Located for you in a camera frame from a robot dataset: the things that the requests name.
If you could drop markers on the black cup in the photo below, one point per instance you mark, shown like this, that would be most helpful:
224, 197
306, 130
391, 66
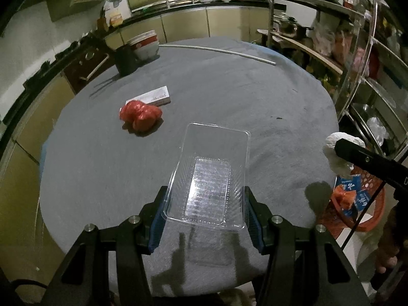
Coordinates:
126, 60

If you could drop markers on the flat white box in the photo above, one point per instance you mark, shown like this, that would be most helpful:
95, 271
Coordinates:
153, 95

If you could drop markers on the long white stick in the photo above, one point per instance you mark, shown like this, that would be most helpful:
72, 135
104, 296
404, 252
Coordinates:
223, 50

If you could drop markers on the orange printed packet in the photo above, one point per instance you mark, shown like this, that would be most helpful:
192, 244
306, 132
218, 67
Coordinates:
115, 17

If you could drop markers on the blue snack packet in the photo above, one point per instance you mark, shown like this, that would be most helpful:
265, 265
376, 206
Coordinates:
349, 185
361, 199

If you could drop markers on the person's right hand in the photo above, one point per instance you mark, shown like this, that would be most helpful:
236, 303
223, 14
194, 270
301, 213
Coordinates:
387, 245

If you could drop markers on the metal shelf rack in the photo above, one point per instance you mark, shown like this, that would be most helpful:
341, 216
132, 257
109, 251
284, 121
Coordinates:
353, 70

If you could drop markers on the wooden board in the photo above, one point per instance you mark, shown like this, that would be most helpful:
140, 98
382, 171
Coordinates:
312, 52

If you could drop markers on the white bowl red rim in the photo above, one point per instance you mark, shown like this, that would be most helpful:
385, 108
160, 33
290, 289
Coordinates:
142, 40

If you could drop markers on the pale plastic bag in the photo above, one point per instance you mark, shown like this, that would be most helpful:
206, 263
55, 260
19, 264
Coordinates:
323, 38

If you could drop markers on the steel cooking pot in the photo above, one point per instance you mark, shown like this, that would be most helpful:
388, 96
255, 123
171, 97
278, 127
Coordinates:
288, 25

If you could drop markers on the red plastic bag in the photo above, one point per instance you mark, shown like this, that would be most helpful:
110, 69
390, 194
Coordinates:
142, 114

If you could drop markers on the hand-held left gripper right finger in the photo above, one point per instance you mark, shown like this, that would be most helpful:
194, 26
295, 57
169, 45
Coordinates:
255, 229

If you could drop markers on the orange red wrapper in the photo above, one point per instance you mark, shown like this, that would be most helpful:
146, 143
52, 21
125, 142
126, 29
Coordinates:
344, 197

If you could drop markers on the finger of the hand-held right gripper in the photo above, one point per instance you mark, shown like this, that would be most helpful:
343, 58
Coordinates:
366, 159

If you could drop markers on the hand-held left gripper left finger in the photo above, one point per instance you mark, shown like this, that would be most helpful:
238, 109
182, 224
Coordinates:
156, 229

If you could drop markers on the white plastic bag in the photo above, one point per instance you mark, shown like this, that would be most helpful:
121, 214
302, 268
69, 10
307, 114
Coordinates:
376, 127

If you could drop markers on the clear plastic tray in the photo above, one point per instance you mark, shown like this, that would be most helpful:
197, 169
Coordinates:
208, 178

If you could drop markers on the grey tablecloth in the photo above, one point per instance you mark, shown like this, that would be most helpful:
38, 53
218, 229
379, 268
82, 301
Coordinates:
223, 95

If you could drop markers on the red plastic mesh basket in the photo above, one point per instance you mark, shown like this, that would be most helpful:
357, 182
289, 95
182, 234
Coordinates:
366, 226

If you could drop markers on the white paper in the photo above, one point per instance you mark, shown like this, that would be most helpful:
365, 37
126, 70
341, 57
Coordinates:
333, 140

